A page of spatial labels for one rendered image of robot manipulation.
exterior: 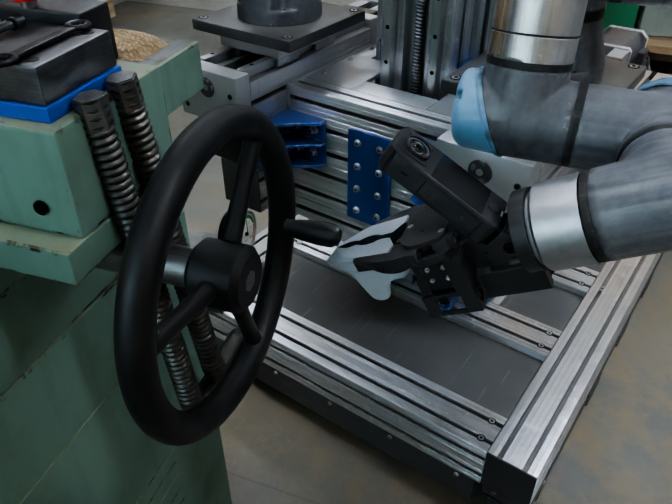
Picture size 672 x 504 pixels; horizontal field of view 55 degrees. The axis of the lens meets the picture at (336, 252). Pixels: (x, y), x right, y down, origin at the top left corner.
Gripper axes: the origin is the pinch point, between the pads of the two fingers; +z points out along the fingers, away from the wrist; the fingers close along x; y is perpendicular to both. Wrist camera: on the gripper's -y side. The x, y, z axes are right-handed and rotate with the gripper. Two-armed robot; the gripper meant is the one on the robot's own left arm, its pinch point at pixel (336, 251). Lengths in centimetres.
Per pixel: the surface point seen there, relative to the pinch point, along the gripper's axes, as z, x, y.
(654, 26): -5, 267, 74
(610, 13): 9, 266, 61
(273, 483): 57, 15, 58
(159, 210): -4.0, -18.8, -16.4
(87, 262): 7.4, -18.1, -14.1
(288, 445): 58, 25, 58
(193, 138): -4.5, -13.0, -18.6
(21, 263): 11.4, -20.1, -16.4
